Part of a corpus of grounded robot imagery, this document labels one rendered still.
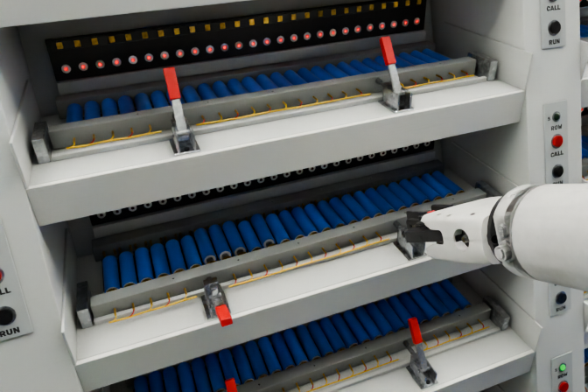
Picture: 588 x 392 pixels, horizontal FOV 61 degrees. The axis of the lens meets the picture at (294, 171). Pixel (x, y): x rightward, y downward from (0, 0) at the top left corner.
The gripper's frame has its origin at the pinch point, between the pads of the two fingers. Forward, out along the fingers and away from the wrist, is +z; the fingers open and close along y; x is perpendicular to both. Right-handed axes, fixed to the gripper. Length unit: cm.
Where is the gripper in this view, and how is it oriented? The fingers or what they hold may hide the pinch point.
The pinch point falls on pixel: (431, 220)
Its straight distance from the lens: 62.9
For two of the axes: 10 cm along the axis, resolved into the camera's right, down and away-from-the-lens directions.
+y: 9.3, -2.1, 2.9
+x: -2.1, -9.8, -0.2
